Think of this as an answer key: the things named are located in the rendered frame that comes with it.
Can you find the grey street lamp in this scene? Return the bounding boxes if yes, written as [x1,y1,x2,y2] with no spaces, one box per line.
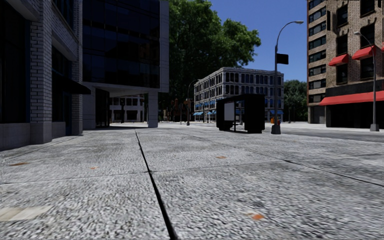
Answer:
[353,31,380,133]
[270,20,305,135]
[185,78,201,127]

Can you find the brown brick building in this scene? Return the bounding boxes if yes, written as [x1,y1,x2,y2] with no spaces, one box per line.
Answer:
[306,0,384,129]

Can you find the grey brick building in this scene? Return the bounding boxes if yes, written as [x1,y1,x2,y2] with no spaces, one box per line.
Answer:
[0,0,92,152]

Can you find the glass tower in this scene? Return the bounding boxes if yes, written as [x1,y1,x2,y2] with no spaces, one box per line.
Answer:
[81,0,170,130]

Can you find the pale stone building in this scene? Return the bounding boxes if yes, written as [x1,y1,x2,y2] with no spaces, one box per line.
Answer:
[193,66,285,123]

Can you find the black bus shelter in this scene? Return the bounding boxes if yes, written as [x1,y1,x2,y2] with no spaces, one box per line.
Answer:
[215,93,266,134]

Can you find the trees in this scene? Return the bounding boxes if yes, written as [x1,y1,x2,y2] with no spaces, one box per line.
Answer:
[283,79,309,123]
[158,0,262,122]

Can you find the pale concrete building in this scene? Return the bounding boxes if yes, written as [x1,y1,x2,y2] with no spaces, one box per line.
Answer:
[109,95,146,124]

